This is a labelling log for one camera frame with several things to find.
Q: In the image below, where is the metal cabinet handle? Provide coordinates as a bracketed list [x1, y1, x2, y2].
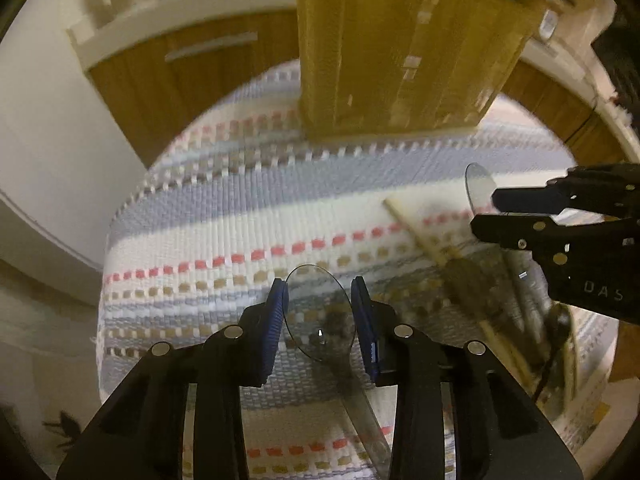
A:
[164, 32, 258, 63]

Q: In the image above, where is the striped woven table mat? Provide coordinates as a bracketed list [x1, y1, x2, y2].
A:
[96, 60, 620, 479]

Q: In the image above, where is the bamboo utensil organizer box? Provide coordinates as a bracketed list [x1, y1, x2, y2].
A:
[297, 0, 536, 140]

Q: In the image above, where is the wooden kitchen cabinet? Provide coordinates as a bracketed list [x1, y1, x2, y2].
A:
[88, 10, 299, 167]

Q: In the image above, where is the wooden spatula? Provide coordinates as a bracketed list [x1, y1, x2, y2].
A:
[383, 196, 544, 391]

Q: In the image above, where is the clear plastic spoon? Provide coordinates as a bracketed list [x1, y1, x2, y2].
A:
[464, 162, 499, 216]
[285, 263, 390, 479]

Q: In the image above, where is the white countertop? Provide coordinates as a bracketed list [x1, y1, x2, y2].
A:
[66, 0, 296, 72]

